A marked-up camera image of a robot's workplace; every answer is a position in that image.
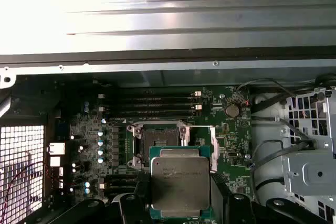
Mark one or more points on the black grey PC case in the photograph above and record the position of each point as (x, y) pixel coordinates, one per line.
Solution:
(183, 75)

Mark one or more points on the round silver coin battery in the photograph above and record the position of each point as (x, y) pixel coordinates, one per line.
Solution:
(232, 110)

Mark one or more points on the grey metal drive cage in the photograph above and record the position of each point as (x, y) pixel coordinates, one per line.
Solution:
(307, 174)

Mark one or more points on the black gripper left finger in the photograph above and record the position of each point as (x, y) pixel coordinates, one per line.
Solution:
(141, 197)

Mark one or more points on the RAM slot with white clips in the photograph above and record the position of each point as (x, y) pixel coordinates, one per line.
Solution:
(157, 106)
(118, 184)
(157, 93)

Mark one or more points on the silver green CPU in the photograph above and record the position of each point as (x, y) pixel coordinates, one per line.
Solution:
(178, 176)

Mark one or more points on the green motherboard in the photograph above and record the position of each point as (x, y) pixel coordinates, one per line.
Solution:
(236, 134)

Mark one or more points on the metal socket cover frame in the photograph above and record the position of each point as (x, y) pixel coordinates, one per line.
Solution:
(214, 153)

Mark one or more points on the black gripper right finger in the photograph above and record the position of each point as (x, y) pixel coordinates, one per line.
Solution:
(220, 197)

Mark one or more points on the CPU socket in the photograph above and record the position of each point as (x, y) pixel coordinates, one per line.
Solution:
(152, 134)

